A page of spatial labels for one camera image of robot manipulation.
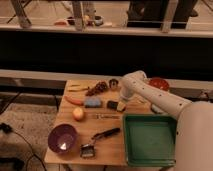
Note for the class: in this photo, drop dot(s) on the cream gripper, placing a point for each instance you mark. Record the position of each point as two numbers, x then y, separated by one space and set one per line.
122 105

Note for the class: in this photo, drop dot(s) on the black eraser block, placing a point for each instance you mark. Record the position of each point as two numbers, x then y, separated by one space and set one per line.
112 105

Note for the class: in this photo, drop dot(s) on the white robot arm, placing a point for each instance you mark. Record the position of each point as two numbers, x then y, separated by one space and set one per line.
194 141

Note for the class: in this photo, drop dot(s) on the small metal cup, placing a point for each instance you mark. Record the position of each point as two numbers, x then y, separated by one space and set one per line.
113 84

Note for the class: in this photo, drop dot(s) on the silver fork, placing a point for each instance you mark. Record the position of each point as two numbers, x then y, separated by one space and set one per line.
103 116

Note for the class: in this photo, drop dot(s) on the bunch of dark grapes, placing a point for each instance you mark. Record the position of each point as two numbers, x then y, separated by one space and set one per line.
100 87

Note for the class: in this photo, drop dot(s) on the blue sponge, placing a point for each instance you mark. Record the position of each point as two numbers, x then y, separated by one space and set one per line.
92 102

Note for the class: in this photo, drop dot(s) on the grey blue cloth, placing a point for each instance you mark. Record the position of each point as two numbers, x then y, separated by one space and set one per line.
156 109

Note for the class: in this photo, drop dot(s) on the green plastic tray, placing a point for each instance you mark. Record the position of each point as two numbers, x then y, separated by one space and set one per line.
149 140

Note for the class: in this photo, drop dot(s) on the red bowl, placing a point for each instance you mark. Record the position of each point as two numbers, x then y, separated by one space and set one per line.
159 83

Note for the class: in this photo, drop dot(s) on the orange carrot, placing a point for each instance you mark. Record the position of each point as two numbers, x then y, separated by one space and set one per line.
74 101

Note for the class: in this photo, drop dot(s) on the yellow banana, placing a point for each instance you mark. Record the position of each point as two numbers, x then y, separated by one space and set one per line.
77 88

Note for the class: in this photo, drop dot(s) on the purple bowl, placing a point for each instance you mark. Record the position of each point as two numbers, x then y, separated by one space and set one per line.
62 138

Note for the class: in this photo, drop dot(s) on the black handled peeler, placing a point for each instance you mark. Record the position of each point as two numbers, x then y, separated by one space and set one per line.
88 150

